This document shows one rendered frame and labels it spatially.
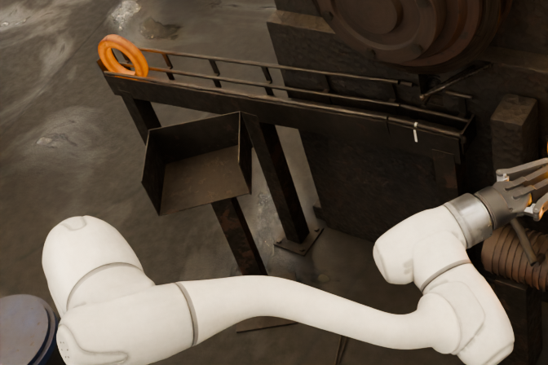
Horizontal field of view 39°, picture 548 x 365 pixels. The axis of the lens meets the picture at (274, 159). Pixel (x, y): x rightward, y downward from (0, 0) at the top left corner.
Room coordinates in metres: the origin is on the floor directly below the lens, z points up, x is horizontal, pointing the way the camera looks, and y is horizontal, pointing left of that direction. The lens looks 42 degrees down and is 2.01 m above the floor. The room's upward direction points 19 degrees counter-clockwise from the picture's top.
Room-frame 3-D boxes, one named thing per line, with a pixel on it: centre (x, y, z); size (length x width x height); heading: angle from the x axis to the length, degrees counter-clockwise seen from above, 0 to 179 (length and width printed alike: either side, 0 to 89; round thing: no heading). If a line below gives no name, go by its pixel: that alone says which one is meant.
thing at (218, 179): (1.59, 0.19, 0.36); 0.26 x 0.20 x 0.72; 78
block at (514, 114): (1.25, -0.55, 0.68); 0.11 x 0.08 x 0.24; 133
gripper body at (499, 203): (0.90, -0.37, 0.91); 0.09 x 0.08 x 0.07; 98
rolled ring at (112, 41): (2.20, 0.36, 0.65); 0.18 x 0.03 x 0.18; 46
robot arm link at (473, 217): (0.89, -0.30, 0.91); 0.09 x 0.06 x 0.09; 8
